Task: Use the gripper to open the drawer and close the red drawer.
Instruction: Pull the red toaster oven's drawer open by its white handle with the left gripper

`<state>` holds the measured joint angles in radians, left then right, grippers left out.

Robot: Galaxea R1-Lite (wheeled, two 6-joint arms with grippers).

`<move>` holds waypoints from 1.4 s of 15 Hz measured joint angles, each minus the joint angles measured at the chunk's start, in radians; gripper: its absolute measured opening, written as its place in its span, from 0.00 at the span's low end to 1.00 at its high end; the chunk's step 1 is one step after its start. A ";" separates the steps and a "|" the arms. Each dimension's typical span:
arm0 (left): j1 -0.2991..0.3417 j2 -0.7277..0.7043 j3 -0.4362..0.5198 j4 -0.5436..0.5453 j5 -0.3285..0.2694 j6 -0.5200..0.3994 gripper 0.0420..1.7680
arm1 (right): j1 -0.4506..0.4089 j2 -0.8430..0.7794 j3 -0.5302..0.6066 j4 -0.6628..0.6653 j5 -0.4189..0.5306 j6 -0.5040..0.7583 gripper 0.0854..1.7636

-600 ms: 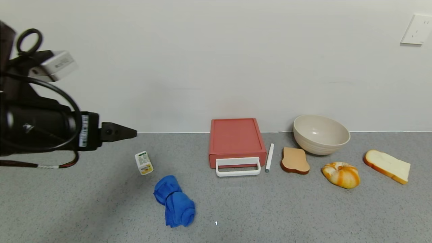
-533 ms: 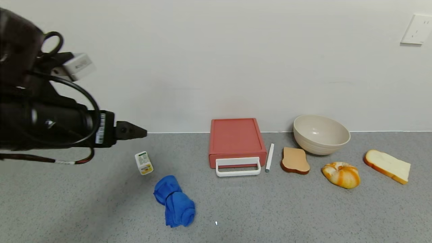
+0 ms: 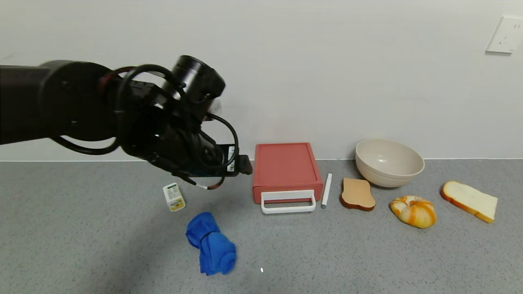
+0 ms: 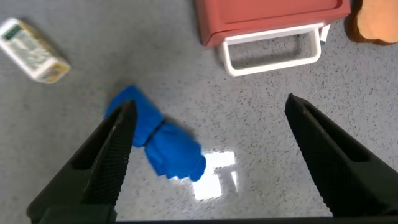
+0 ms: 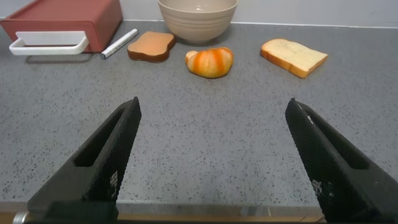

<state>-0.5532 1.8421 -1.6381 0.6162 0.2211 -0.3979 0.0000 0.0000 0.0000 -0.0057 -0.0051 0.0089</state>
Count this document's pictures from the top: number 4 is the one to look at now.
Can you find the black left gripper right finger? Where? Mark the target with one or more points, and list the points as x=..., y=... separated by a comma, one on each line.
x=339, y=168

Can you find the brown toast slice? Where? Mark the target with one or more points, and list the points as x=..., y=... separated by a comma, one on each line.
x=377, y=21

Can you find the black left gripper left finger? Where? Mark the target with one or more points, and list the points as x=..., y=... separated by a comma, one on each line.
x=102, y=174

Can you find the blue rolled cloth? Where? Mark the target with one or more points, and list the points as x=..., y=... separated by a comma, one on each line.
x=168, y=149

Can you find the small white yellow carton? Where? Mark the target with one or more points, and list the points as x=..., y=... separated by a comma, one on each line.
x=29, y=51

